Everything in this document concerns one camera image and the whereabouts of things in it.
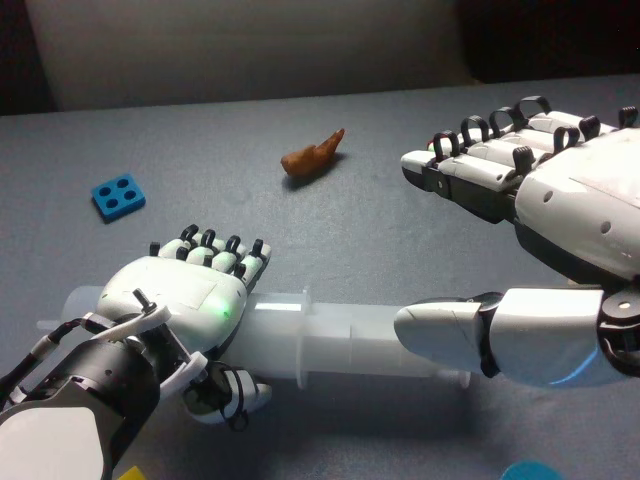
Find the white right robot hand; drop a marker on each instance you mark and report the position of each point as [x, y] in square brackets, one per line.
[575, 200]

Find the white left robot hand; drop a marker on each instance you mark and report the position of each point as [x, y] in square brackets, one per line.
[170, 285]

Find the large clear plastic syringe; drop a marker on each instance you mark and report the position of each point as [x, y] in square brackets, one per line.
[280, 330]

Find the blue four-hole block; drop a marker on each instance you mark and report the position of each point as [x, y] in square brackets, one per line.
[118, 196]

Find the brown toy food piece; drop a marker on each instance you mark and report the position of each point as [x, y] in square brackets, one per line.
[307, 157]

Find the grey table cloth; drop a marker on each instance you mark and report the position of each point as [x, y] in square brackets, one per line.
[350, 230]

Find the yellow rectangular block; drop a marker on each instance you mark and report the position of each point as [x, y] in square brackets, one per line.
[132, 474]

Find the blue round disc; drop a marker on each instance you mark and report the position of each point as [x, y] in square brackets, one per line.
[532, 471]

